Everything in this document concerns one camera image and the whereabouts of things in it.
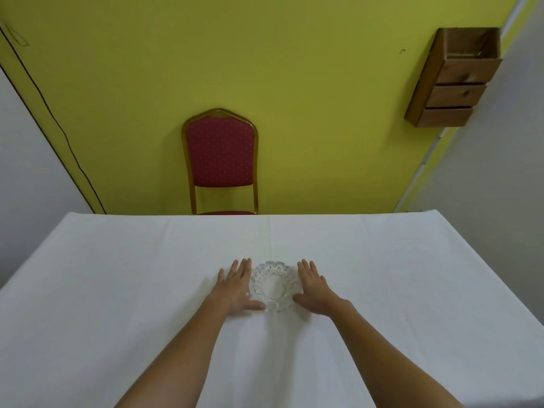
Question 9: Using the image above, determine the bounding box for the red padded gold-framed chair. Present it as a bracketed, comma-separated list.
[181, 108, 259, 216]

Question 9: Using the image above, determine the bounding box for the clear glass ashtray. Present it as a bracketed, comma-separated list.
[250, 261, 302, 313]

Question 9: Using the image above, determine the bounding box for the wooden wall crate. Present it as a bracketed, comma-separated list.
[404, 27, 503, 128]

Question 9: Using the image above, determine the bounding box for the person's left hand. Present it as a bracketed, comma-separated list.
[210, 258, 267, 316]

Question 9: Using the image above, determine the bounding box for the black wall cable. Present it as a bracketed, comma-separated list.
[0, 24, 106, 215]

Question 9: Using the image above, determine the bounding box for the person's left forearm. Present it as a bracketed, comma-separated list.
[114, 300, 233, 408]

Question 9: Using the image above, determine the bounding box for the person's right hand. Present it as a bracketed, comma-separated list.
[292, 259, 346, 318]

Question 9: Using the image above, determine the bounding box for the person's right forearm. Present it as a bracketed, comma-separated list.
[330, 301, 465, 408]

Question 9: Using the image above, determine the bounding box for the white tablecloth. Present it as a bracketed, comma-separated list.
[0, 211, 544, 408]

